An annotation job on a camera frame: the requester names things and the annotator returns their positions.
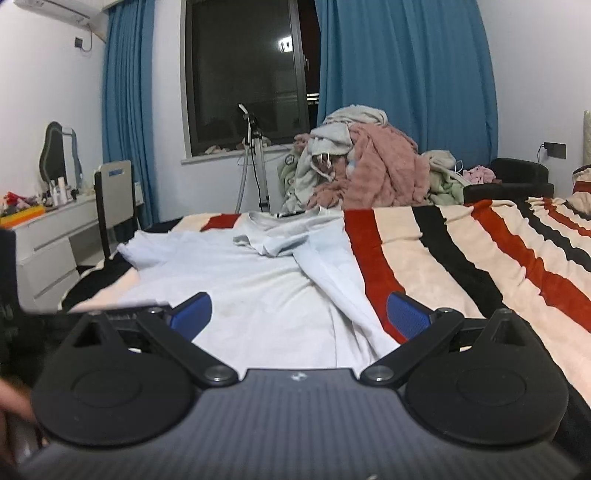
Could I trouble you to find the white air conditioner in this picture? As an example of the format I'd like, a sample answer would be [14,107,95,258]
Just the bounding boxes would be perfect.
[13,0,122,23]

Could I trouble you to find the person's left hand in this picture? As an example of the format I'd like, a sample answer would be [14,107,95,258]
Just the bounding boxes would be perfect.
[0,378,37,423]

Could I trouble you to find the black armchair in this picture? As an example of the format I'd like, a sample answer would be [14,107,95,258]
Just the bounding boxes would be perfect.
[462,158,555,205]

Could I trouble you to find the dark window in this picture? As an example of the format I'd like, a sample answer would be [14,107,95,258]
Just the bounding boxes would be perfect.
[184,0,322,158]

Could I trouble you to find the black wall socket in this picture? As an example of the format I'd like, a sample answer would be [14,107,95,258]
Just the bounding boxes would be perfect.
[538,141,568,160]

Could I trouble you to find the silver tripod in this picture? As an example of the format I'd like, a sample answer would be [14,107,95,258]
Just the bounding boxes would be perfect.
[235,104,273,214]

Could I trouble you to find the white t-shirt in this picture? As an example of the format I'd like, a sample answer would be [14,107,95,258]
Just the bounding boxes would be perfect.
[116,206,402,370]

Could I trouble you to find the small pink garment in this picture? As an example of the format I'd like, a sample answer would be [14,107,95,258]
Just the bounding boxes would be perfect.
[462,165,498,185]

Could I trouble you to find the beige garment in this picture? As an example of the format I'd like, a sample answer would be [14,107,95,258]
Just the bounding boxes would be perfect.
[419,150,468,206]

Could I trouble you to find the striped fleece blanket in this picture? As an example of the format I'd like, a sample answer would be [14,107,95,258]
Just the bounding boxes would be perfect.
[60,196,591,462]

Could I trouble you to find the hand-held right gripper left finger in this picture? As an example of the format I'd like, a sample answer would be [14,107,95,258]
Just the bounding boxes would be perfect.
[60,292,240,387]

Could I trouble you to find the grey hoodie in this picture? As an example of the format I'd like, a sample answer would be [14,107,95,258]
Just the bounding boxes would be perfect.
[295,105,389,186]

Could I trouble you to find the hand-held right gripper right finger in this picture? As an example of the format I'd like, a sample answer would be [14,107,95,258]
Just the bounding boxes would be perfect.
[360,291,536,388]

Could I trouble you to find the yellow box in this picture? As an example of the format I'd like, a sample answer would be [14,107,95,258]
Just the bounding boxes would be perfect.
[0,205,47,228]

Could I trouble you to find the white dresser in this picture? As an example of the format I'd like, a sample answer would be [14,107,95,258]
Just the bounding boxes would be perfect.
[0,193,110,313]

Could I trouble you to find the black chair with white back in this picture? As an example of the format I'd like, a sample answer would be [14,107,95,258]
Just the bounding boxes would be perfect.
[93,159,145,260]

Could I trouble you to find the white bottles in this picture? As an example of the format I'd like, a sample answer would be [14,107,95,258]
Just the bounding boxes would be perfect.
[49,176,78,207]

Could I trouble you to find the blue curtain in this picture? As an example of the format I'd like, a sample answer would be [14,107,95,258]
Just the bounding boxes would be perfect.
[315,0,502,162]
[102,0,161,228]

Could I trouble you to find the light green garment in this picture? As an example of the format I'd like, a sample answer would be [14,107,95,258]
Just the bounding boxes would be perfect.
[276,147,319,213]

